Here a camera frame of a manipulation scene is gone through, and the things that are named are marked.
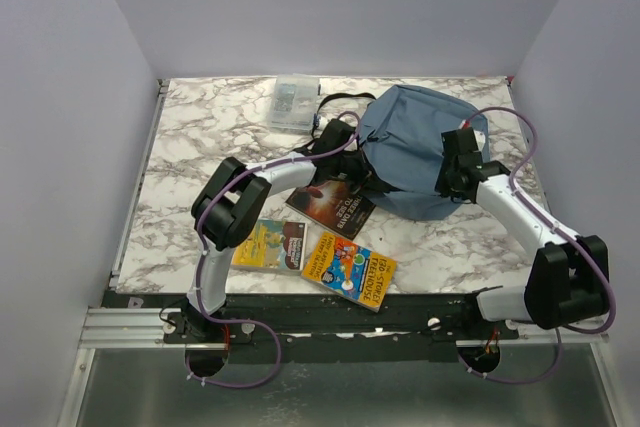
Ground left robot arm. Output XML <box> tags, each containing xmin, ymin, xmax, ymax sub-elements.
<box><xmin>187</xmin><ymin>111</ymin><xmax>361</xmax><ymax>342</ymax></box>

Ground clear plastic storage box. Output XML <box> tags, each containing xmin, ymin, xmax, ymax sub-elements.
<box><xmin>266</xmin><ymin>75</ymin><xmax>320</xmax><ymax>134</ymax></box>

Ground blue student backpack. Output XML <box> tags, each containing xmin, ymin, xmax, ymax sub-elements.
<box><xmin>356</xmin><ymin>85</ymin><xmax>489</xmax><ymax>221</ymax></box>

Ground yellow blue paperback book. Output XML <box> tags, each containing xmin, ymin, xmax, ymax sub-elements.
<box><xmin>231</xmin><ymin>218</ymin><xmax>307</xmax><ymax>274</ymax></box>

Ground aluminium frame rail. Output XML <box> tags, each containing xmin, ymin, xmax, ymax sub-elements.
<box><xmin>79</xmin><ymin>308</ymin><xmax>611</xmax><ymax>350</ymax></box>

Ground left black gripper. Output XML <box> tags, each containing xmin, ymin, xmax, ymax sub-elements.
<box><xmin>330</xmin><ymin>148</ymin><xmax>389</xmax><ymax>195</ymax></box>

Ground dark Three Days book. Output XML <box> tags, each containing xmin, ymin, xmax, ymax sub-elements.
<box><xmin>286</xmin><ymin>181</ymin><xmax>375</xmax><ymax>240</ymax></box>

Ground yellow Treehouse book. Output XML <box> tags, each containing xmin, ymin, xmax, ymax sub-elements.
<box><xmin>301</xmin><ymin>232</ymin><xmax>397</xmax><ymax>312</ymax></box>

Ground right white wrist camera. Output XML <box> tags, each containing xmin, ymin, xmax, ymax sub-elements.
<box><xmin>460</xmin><ymin>117</ymin><xmax>488</xmax><ymax>152</ymax></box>

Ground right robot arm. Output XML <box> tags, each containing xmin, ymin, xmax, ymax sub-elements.
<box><xmin>436</xmin><ymin>127</ymin><xmax>614</xmax><ymax>339</ymax></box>

